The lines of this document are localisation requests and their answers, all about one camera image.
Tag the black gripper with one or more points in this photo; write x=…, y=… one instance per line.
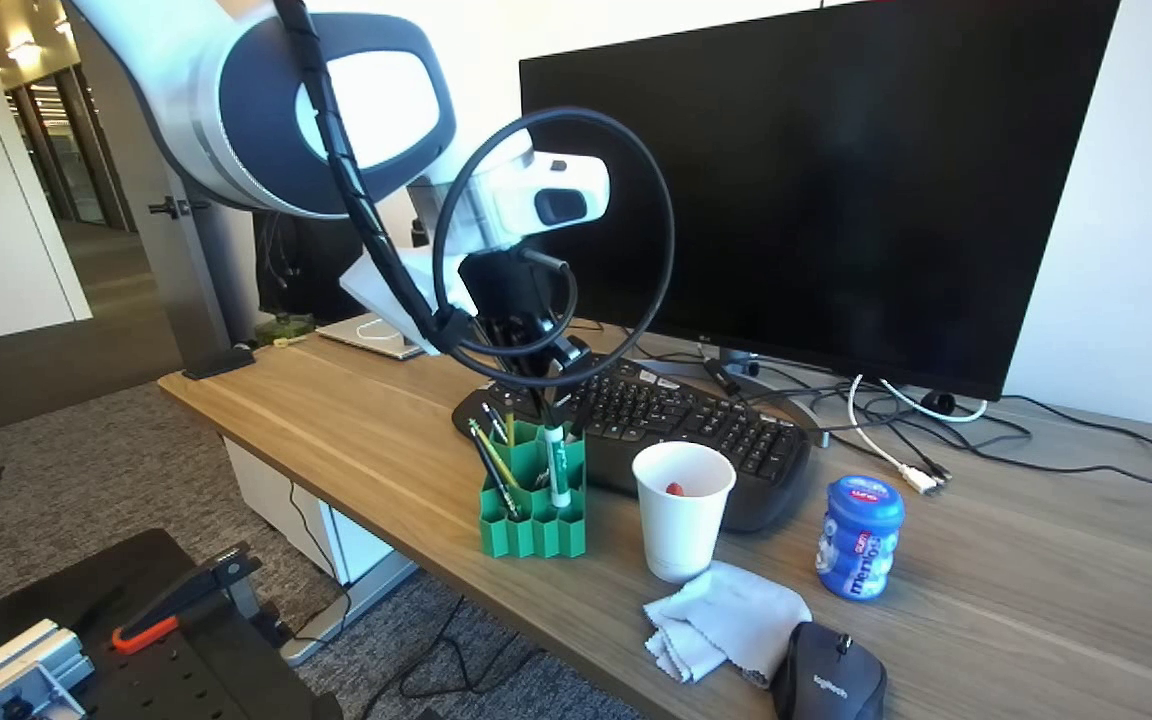
x=523, y=317

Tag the green capped white marker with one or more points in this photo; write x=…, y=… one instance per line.
x=556, y=468

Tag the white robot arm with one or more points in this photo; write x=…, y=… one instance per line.
x=345, y=112

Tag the green honeycomb pen holder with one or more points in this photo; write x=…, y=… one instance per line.
x=547, y=532

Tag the red item in cup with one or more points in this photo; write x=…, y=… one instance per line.
x=677, y=491

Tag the white paper cup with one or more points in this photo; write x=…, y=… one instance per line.
x=682, y=529

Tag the yellow pencil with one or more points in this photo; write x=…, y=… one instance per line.
x=495, y=453

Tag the black keyboard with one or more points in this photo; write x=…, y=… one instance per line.
x=624, y=410

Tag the silver laptop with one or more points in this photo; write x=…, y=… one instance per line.
x=371, y=332

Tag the white desk leg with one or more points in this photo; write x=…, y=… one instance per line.
x=363, y=566

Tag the large black monitor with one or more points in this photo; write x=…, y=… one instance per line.
x=862, y=184

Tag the white crumpled cloth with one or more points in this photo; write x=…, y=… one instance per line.
x=720, y=617

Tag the blue gum canister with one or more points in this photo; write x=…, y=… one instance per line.
x=858, y=536

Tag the black computer mouse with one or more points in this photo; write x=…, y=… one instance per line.
x=828, y=677

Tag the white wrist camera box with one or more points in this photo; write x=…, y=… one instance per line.
x=550, y=188

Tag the black framed wall panel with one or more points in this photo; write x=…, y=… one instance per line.
x=301, y=263

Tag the orange handled clamp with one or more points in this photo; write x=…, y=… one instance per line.
x=216, y=580

